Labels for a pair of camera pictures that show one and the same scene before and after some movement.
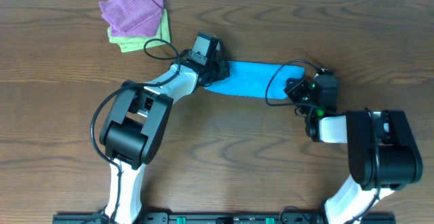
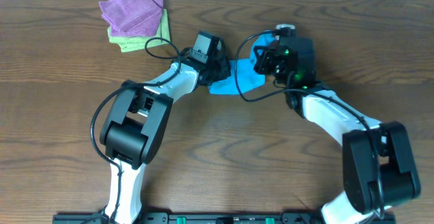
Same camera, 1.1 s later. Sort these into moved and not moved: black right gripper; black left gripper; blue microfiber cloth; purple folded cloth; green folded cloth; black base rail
Moved: black right gripper; blue microfiber cloth
Not moved: purple folded cloth; green folded cloth; black base rail; black left gripper
